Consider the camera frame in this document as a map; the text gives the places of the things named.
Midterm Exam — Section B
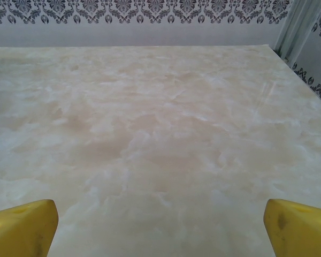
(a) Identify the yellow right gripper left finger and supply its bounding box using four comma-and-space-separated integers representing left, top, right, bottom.
0, 199, 59, 257

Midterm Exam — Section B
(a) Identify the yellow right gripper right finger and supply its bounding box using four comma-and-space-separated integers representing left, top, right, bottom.
264, 198, 321, 257

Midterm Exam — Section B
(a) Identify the white corner post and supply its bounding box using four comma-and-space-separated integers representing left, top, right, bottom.
273, 0, 321, 63

